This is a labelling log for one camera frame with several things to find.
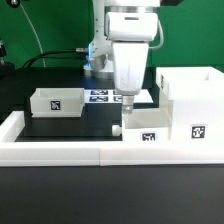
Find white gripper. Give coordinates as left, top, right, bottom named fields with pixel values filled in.
left=106, top=12, right=157, bottom=114

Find white drawer tray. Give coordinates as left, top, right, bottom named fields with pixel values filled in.
left=30, top=88, right=85, bottom=118
left=112, top=108, right=171, bottom=142

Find white drawer cabinet box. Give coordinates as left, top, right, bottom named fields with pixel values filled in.
left=156, top=67, right=224, bottom=141

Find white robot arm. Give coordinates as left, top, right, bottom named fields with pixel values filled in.
left=85, top=0, right=184, bottom=113

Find white marker tag sheet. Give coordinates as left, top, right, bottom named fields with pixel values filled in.
left=84, top=89, right=153, bottom=103

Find white thin cable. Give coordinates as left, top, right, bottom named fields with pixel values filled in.
left=18, top=3, right=47, bottom=68

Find black cables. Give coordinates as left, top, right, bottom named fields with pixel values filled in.
left=21, top=47, right=90, bottom=69

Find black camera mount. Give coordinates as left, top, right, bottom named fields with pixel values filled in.
left=0, top=39, right=15, bottom=78

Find white U-shaped border frame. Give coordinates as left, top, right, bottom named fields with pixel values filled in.
left=0, top=111, right=224, bottom=167

